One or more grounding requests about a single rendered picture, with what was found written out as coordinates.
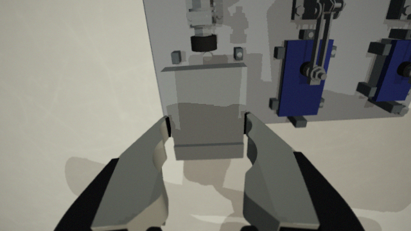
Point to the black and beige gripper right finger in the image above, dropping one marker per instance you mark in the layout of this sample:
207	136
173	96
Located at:
284	191

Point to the grey fixture plate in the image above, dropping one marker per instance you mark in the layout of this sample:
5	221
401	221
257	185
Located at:
258	26

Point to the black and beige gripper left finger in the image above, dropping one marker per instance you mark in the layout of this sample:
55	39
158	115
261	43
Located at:
129	193

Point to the dark blue flat plate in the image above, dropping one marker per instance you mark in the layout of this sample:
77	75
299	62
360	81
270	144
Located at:
296	97
390	85

